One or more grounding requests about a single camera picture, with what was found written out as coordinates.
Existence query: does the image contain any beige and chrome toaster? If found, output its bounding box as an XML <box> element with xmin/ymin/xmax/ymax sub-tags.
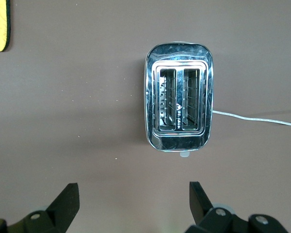
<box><xmin>144</xmin><ymin>41</ymin><xmax>214</xmax><ymax>159</ymax></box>

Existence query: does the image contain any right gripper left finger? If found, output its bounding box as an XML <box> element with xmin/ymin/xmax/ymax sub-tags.
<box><xmin>0</xmin><ymin>183</ymin><xmax>80</xmax><ymax>233</ymax></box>

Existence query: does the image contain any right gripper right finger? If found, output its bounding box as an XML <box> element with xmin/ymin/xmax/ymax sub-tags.
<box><xmin>184</xmin><ymin>181</ymin><xmax>289</xmax><ymax>233</ymax></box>

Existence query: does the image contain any white toaster power cable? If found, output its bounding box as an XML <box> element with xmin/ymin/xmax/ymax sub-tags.
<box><xmin>212</xmin><ymin>110</ymin><xmax>291</xmax><ymax>127</ymax></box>

